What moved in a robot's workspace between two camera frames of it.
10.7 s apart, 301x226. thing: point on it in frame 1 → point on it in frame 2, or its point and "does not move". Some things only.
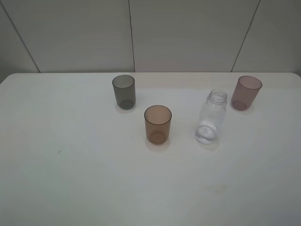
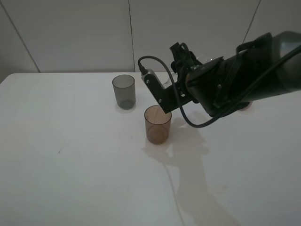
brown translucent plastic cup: (157, 119) does not move
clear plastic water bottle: (212, 117) → (201, 59)
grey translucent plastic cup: (124, 89) does not move
